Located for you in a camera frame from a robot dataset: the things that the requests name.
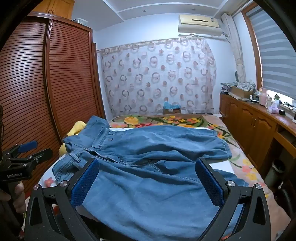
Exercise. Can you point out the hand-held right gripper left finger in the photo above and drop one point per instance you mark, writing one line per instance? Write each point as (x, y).
(84, 183)

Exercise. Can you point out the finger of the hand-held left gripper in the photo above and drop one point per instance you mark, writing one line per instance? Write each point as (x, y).
(29, 146)
(44, 154)

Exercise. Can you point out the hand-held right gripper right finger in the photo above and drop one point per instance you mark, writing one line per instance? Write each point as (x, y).
(209, 185)

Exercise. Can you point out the blue denim pants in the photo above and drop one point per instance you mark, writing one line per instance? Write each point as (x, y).
(150, 185)

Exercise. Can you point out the person's left forearm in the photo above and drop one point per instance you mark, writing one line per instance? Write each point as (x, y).
(9, 224)

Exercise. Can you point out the person's left hand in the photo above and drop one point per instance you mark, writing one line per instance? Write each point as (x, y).
(19, 197)

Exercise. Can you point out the white fruit print bed sheet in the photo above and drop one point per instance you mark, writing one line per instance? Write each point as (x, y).
(219, 165)

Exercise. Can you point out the yellow plush toy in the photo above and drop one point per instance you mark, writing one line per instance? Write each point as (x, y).
(77, 128)

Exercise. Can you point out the grey trash bin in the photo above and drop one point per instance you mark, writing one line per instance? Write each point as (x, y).
(275, 173)

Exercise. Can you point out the black flat device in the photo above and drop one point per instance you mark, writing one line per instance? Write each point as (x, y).
(202, 113)

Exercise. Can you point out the floral blanket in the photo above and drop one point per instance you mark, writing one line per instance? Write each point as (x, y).
(175, 120)

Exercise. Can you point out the wooden sideboard cabinet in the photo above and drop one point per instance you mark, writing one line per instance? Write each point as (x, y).
(249, 120)

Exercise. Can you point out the wooden louvered wardrobe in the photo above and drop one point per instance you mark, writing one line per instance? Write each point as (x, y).
(69, 81)

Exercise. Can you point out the small cardboard box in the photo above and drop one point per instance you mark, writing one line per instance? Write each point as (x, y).
(172, 111)

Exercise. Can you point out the blue plastic bag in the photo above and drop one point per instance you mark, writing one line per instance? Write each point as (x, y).
(171, 105)

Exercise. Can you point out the open cardboard box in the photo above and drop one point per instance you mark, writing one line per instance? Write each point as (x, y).
(240, 92)

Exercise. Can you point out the stack of folded items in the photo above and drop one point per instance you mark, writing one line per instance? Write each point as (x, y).
(227, 87)

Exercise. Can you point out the pink bottle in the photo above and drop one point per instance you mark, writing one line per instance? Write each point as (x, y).
(263, 97)

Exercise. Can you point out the floral patterned cloth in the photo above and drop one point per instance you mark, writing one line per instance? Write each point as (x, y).
(246, 85)

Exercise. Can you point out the green capped bottle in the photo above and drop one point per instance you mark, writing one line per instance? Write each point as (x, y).
(276, 99)

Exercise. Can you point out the grey oval hanging object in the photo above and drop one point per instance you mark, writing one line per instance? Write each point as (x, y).
(237, 76)

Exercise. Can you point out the circle pattern curtain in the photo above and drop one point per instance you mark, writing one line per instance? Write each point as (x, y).
(157, 76)

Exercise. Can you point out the clear storage box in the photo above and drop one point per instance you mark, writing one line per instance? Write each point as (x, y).
(81, 21)

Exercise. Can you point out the wooden overhead cabinet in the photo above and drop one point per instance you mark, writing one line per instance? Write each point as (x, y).
(55, 8)

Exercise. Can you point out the lace covered pipe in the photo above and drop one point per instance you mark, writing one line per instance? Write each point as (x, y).
(235, 46)

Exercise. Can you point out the grey striped window blind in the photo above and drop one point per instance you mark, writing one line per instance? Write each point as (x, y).
(272, 51)

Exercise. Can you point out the wooden window frame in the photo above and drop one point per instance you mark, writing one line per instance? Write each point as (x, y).
(253, 46)

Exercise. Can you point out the wall air conditioner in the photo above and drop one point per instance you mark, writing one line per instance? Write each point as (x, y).
(198, 25)

